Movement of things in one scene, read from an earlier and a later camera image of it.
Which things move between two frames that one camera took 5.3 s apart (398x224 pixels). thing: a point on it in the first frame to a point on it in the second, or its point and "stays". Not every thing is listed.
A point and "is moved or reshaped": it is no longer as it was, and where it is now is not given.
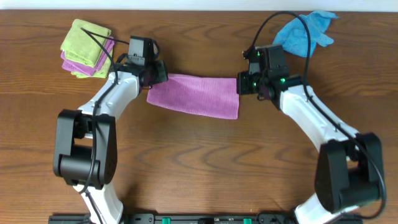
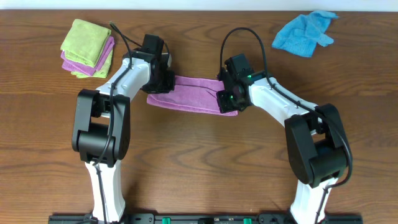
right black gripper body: (250, 84) to (228, 102)
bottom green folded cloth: (101, 72) stays
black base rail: (198, 218) stays
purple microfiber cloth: (203, 96) is moved or reshaped
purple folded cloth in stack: (86, 70) stays
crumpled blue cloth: (293, 39) stays
